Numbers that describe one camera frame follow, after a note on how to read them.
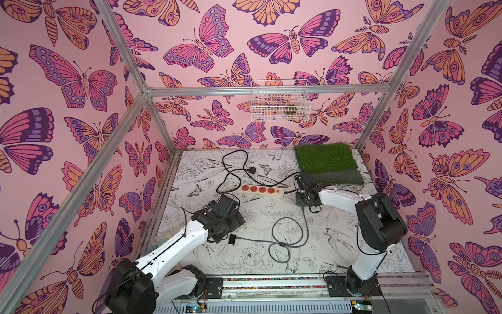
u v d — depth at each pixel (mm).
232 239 854
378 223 484
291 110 944
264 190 999
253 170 1084
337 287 729
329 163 1099
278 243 845
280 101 952
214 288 733
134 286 385
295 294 730
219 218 582
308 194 723
